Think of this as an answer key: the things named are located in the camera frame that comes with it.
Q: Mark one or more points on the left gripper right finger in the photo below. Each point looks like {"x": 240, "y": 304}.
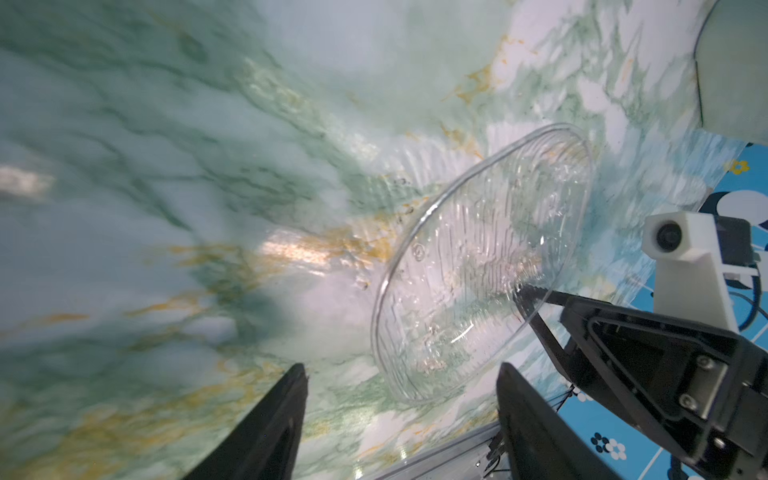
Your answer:
{"x": 539, "y": 444}

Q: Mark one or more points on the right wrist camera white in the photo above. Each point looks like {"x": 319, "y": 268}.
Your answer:
{"x": 695, "y": 253}

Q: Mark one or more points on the clear glass plate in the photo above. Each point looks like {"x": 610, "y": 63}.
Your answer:
{"x": 478, "y": 261}

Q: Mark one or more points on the light green plastic bin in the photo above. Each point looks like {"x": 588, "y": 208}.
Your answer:
{"x": 731, "y": 63}

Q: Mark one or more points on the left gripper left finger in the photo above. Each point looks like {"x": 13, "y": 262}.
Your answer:
{"x": 264, "y": 445}

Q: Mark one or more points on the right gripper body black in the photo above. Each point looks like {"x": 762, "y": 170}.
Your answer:
{"x": 744, "y": 408}

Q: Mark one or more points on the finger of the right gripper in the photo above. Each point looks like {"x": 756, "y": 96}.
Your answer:
{"x": 673, "y": 380}

